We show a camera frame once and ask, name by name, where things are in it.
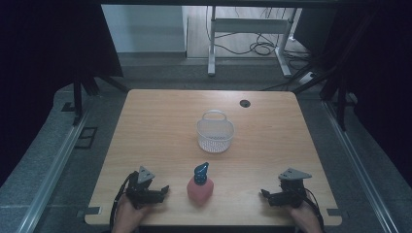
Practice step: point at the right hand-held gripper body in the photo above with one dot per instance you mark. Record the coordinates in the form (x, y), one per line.
(291, 194)

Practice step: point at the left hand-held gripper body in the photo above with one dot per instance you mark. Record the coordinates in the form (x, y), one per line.
(140, 194)

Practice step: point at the pink bottle with blue pump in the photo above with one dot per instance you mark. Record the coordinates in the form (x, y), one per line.
(200, 187)

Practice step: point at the white plastic basket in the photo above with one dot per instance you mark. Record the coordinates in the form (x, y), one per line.
(215, 132)

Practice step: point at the person's left hand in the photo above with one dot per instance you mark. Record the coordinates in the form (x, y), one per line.
(128, 215)

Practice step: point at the person's right hand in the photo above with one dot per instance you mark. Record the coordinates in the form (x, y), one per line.
(306, 218)

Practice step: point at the black metal stand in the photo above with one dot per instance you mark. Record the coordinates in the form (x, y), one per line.
(77, 97)
(340, 100)

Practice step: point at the white power strip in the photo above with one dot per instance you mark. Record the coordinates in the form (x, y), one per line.
(307, 78)

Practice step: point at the dark curtain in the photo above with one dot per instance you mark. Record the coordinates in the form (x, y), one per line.
(42, 64)
(379, 71)

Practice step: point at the aluminium rail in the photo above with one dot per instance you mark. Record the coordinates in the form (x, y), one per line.
(359, 171)
(48, 181)

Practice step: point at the white metal desk frame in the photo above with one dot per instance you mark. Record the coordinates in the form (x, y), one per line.
(249, 26)

